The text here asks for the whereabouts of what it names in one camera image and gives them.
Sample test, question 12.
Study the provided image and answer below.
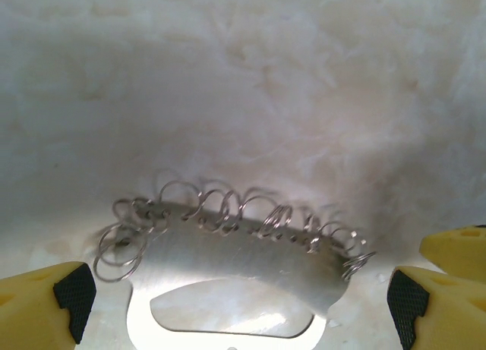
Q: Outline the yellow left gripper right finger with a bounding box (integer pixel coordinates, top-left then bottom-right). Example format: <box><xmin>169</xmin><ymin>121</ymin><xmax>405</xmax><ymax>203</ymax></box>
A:
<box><xmin>386</xmin><ymin>266</ymin><xmax>486</xmax><ymax>350</ymax></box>

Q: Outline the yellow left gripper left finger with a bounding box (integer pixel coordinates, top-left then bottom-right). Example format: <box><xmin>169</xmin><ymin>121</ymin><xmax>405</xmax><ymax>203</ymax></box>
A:
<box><xmin>0</xmin><ymin>261</ymin><xmax>96</xmax><ymax>350</ymax></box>

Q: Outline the metal key holder with rings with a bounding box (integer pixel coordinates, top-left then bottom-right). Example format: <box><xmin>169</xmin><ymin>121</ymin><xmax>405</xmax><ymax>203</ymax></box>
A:
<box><xmin>93</xmin><ymin>167</ymin><xmax>377</xmax><ymax>350</ymax></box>

